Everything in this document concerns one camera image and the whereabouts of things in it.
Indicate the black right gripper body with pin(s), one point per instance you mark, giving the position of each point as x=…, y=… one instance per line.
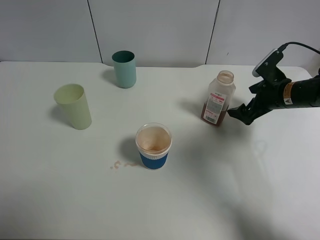
x=268, y=96

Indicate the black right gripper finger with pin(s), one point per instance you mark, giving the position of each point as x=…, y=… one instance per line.
x=248, y=113

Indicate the clear plastic drink bottle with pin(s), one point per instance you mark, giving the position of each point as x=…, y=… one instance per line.
x=219, y=95

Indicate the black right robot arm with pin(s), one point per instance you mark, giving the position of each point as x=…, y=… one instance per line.
x=302, y=94

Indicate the blue sleeved clear cup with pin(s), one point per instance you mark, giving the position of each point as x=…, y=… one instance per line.
x=153, y=141

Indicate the teal plastic cup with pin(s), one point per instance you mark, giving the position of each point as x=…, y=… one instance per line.
x=124, y=64

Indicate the pale yellow plastic cup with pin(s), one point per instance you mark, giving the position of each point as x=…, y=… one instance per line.
x=71, y=98

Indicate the brown spill stain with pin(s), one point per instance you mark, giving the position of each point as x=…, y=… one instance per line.
x=117, y=164

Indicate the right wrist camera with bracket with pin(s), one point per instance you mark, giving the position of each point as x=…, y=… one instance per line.
x=267, y=67

